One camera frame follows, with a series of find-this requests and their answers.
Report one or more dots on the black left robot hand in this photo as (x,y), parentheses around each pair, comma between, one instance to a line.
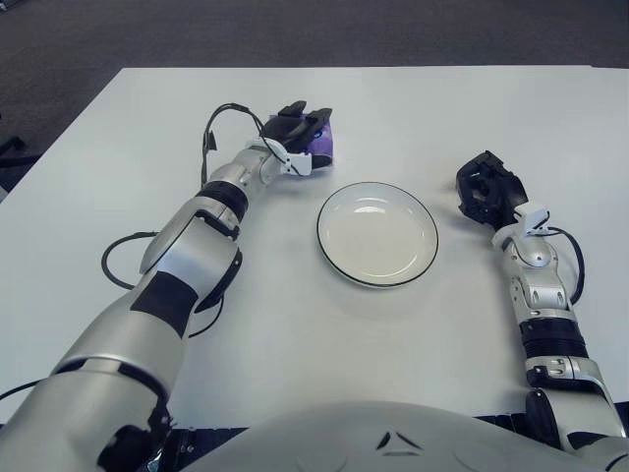
(282,129)

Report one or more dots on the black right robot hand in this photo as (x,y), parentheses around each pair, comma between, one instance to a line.
(508,192)

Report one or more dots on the purple tissue paper pack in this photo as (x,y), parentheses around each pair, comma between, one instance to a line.
(323,143)

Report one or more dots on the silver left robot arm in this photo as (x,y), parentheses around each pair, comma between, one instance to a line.
(187,246)

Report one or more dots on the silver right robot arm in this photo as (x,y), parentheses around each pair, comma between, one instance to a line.
(540,290)

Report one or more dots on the white plate with black rim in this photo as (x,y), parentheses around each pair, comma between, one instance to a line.
(376,236)

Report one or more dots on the white right wrist connector box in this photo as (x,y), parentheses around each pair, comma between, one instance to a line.
(531,216)

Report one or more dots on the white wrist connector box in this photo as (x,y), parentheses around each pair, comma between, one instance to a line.
(531,216)
(299,163)

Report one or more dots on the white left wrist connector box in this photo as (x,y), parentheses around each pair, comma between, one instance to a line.
(299,163)

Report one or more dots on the black chair base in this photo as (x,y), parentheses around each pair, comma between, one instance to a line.
(12,150)

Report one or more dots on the silver robot torso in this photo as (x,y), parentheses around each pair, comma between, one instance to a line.
(393,437)

